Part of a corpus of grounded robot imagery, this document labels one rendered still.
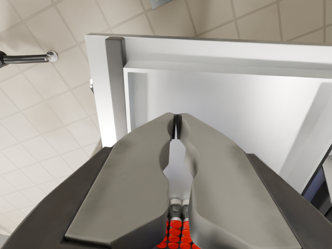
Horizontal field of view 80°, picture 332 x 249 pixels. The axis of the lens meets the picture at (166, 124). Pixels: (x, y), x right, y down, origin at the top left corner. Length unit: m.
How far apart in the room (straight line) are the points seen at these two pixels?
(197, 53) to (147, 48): 0.06
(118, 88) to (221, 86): 0.13
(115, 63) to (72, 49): 1.03
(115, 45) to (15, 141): 1.62
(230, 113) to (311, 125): 0.12
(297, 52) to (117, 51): 0.21
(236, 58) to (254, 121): 0.09
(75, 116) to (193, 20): 0.92
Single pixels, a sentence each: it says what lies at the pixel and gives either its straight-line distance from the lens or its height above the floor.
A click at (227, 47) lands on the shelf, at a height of 0.88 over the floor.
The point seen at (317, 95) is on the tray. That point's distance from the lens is 0.32.
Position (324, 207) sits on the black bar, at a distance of 0.46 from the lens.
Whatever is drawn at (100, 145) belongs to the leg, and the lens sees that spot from 0.98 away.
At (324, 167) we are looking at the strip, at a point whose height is 0.90.
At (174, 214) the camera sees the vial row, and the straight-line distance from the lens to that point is 0.38.
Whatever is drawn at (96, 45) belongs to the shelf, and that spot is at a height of 0.88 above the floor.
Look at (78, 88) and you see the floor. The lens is 1.34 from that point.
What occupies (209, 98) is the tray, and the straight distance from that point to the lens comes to 0.27.
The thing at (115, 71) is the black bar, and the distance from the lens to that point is 0.24.
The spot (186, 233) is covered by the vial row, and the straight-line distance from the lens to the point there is 0.40.
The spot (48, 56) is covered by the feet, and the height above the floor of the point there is 0.04.
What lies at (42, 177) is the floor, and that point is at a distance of 1.96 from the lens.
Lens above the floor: 1.12
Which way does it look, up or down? 58 degrees down
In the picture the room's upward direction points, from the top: 177 degrees counter-clockwise
